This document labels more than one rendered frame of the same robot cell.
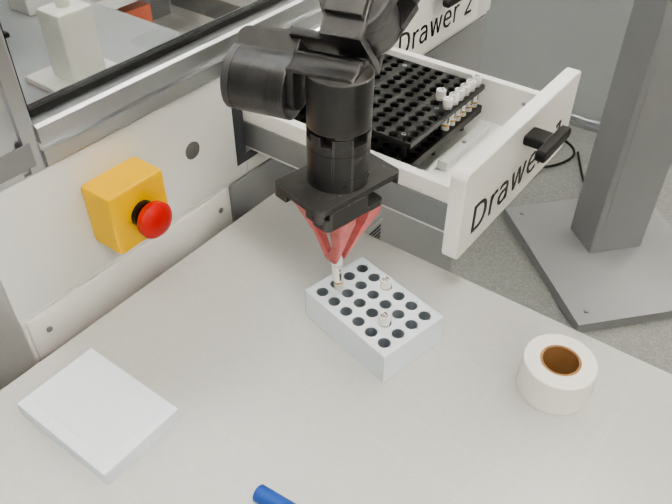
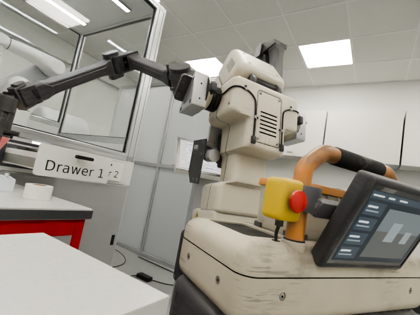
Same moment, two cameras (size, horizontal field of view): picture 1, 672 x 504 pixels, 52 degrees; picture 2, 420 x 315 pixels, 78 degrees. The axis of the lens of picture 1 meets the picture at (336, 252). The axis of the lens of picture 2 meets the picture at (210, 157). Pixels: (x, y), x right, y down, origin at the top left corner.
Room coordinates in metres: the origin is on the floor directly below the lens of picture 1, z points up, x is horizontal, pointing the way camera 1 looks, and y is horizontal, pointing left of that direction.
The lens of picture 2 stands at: (-0.37, -0.63, 0.88)
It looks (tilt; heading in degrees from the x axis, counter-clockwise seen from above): 6 degrees up; 356
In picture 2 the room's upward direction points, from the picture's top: 10 degrees clockwise
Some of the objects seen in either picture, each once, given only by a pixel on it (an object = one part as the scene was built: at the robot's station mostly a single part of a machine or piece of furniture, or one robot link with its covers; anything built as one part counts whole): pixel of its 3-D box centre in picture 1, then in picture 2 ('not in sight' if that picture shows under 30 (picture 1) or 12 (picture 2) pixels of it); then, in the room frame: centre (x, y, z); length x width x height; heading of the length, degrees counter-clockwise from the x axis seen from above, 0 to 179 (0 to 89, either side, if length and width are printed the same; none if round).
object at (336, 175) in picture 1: (338, 158); (1, 122); (0.53, 0.00, 0.97); 0.10 x 0.07 x 0.07; 133
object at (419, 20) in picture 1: (433, 11); (100, 169); (1.11, -0.16, 0.87); 0.29 x 0.02 x 0.11; 143
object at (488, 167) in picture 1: (515, 156); (77, 165); (0.68, -0.21, 0.87); 0.29 x 0.02 x 0.11; 143
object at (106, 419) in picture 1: (98, 411); not in sight; (0.40, 0.22, 0.77); 0.13 x 0.09 x 0.02; 53
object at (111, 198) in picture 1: (129, 206); not in sight; (0.58, 0.21, 0.88); 0.07 x 0.05 x 0.07; 143
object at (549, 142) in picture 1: (542, 140); (82, 157); (0.66, -0.23, 0.91); 0.07 x 0.04 x 0.01; 143
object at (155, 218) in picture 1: (151, 217); not in sight; (0.56, 0.19, 0.88); 0.04 x 0.03 x 0.04; 143
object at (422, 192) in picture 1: (366, 110); (49, 162); (0.80, -0.04, 0.86); 0.40 x 0.26 x 0.06; 53
